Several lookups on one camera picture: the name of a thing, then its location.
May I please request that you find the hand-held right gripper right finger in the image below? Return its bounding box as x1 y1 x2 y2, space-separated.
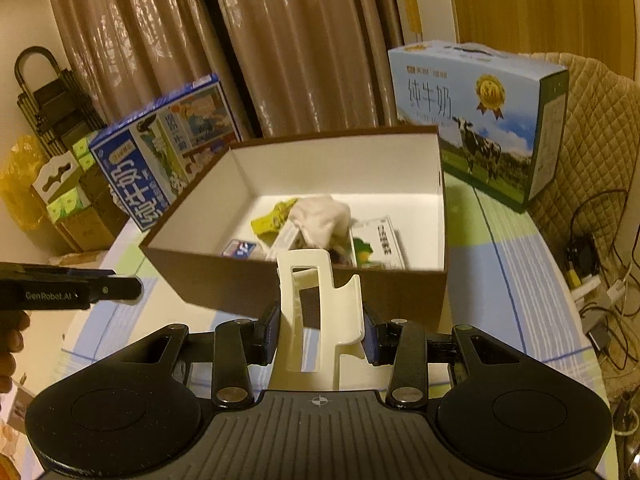
362 302 531 407

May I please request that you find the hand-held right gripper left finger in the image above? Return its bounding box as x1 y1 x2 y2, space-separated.
115 302 281 412

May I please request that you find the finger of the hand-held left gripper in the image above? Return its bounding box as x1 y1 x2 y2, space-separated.
0 277 143 311
0 262 116 281

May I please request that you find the cream plastic holder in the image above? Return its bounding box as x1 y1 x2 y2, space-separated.
276 249 365 392

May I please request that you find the brown cardboard box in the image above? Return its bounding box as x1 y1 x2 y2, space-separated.
139 126 453 332

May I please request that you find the small blue white packet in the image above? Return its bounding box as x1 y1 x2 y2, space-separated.
220 240 261 259

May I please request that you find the white green medicine box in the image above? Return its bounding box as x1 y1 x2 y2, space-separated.
350 216 407 268

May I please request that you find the yellow green snack packet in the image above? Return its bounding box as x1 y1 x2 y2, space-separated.
250 199 298 236

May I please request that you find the white sock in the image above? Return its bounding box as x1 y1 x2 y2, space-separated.
287 195 353 251

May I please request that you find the person's left hand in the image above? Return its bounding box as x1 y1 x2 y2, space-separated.
0 311 25 393

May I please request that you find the green tissue boxes stack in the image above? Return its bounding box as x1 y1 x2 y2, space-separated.
32 130 131 253

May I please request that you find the yellow plastic bag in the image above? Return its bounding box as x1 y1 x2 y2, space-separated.
0 135 56 231

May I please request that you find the blue milk carton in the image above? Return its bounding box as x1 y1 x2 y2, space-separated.
89 74 243 233

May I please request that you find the black folding rack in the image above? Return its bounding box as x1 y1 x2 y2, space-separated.
14 46 108 156

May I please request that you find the white power strip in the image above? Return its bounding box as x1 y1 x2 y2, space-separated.
572 275 626 303

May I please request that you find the black adapter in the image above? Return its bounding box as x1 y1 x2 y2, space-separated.
567 232 598 278

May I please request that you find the grey adapter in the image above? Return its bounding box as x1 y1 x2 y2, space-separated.
587 317 614 354

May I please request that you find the cow print milk carton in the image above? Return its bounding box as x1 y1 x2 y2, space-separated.
387 42 571 213

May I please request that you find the brown curtain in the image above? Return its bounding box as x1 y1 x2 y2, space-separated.
42 0 406 141

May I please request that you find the quilted beige chair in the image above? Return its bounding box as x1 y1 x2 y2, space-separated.
520 52 640 401

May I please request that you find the yellow hanging object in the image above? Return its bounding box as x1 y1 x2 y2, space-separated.
397 0 423 43

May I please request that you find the white cable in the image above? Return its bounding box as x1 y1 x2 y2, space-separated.
590 280 640 361

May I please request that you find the black cable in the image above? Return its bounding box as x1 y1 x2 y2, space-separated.
570 190 640 281

